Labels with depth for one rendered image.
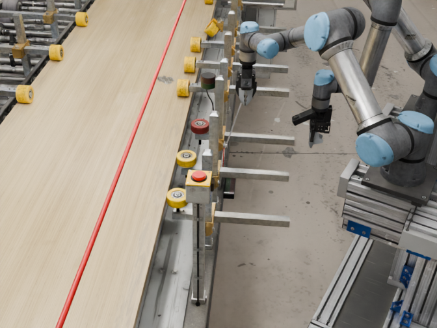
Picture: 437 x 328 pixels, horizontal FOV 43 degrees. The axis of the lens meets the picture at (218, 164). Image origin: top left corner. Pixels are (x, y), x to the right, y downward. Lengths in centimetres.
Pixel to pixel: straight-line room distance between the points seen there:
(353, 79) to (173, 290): 98
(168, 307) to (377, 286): 113
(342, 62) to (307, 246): 155
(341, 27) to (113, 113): 114
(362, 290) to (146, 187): 118
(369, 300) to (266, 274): 59
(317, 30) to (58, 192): 107
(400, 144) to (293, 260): 142
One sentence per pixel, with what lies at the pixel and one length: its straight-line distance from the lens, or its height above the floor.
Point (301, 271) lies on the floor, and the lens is 304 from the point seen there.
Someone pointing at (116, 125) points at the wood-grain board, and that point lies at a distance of 245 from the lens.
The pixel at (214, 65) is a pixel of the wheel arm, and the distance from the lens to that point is 283.
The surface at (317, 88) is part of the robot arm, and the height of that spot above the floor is 112.
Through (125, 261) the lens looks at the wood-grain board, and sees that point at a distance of 180.
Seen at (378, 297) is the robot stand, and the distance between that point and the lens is 272.
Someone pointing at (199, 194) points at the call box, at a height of 119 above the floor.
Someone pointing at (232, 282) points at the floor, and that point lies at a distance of 294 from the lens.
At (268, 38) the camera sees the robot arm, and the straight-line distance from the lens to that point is 221.
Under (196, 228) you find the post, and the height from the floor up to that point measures 104.
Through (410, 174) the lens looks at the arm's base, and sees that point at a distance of 196.
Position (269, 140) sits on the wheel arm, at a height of 85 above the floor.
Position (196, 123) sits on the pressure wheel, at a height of 90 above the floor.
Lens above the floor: 218
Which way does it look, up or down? 36 degrees down
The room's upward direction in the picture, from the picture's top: 2 degrees clockwise
